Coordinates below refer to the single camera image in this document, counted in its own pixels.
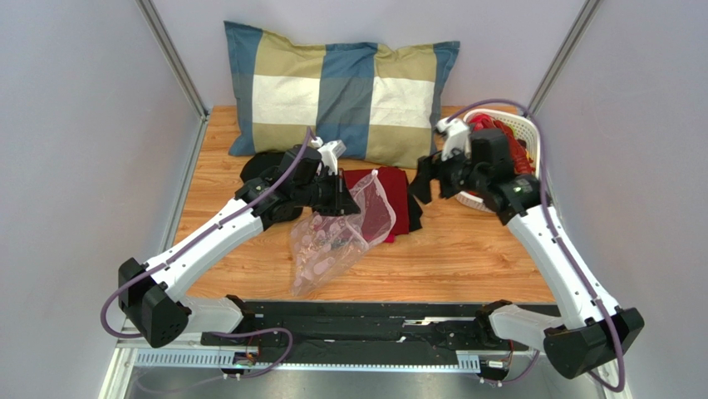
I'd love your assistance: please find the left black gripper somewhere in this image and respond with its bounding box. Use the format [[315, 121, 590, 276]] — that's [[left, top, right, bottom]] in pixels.
[[293, 169, 361, 218]]

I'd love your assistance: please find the clear zip top bag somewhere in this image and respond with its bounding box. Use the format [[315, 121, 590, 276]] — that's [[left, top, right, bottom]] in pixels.
[[290, 170, 396, 297]]

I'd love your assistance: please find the red toy lobster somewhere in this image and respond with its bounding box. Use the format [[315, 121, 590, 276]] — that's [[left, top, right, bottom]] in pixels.
[[469, 113, 537, 178]]

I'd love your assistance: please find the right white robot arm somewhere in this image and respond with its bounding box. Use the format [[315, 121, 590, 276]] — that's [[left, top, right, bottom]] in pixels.
[[409, 129, 644, 379]]

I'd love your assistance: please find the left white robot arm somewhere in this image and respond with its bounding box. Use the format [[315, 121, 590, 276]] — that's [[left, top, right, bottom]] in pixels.
[[114, 139, 360, 348]]

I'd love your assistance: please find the black folded cloth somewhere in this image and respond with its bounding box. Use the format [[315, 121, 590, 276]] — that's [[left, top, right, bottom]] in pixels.
[[406, 185, 423, 233]]

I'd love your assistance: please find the dark red folded cloth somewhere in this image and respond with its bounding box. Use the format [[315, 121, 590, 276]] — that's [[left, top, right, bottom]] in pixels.
[[343, 167, 414, 248]]

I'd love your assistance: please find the black cap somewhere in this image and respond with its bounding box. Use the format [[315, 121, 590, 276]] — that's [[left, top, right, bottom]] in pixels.
[[239, 151, 296, 185]]

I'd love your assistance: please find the blue beige checked pillow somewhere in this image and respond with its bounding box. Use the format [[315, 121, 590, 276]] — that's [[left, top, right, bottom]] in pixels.
[[224, 22, 460, 168]]

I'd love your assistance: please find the white plastic basket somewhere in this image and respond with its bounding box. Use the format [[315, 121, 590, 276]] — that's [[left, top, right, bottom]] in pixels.
[[453, 108, 541, 214]]

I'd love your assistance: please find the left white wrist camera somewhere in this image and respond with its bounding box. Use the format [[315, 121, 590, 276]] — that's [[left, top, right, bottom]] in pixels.
[[309, 137, 347, 175]]

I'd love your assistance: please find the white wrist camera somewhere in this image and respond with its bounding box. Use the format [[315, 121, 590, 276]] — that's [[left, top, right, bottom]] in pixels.
[[435, 118, 471, 161], [309, 137, 347, 175]]

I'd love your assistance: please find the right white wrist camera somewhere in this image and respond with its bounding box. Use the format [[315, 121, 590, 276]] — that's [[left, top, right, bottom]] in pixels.
[[435, 118, 471, 161]]

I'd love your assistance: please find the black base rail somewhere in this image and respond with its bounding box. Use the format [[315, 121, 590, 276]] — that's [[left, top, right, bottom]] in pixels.
[[200, 301, 530, 366]]

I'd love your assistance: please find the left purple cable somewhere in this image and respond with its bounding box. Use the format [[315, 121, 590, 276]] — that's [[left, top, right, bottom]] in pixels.
[[99, 126, 319, 380]]

